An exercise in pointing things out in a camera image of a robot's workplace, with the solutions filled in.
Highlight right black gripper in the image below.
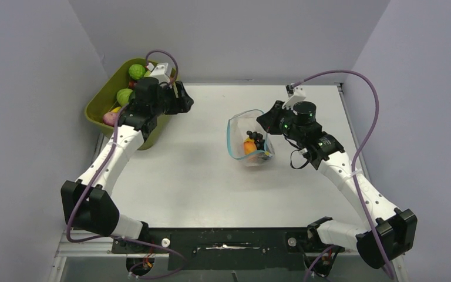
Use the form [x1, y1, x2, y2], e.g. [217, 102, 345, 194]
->
[257, 100, 304, 143]

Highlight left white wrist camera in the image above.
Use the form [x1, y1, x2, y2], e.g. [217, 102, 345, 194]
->
[144, 62, 171, 83]

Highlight orange peach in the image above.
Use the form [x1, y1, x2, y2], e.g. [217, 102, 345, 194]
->
[243, 140, 258, 155]

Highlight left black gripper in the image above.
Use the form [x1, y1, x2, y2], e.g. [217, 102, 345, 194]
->
[152, 81, 192, 118]

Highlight clear zip top bag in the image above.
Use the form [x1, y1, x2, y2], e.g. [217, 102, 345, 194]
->
[227, 109, 275, 167]

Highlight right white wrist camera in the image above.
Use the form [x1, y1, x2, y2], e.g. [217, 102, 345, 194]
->
[282, 85, 306, 110]

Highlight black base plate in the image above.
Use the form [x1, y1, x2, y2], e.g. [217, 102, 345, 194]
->
[112, 227, 327, 274]

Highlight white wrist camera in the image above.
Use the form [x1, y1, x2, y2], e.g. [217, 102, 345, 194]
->
[144, 62, 171, 83]
[282, 85, 306, 110]

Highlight pink red onion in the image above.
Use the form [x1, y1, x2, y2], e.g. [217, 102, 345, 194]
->
[102, 112, 118, 127]

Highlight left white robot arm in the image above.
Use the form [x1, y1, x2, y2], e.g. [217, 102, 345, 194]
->
[60, 77, 194, 241]

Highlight olive green plastic bin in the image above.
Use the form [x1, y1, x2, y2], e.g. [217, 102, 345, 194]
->
[84, 58, 172, 150]

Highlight green bumpy fruit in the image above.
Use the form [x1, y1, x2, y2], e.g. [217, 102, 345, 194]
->
[128, 64, 146, 80]

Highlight dark grape bunch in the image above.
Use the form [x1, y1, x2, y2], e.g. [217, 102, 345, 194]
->
[246, 130, 265, 150]

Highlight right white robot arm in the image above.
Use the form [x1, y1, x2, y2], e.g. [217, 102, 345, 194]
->
[256, 100, 418, 269]

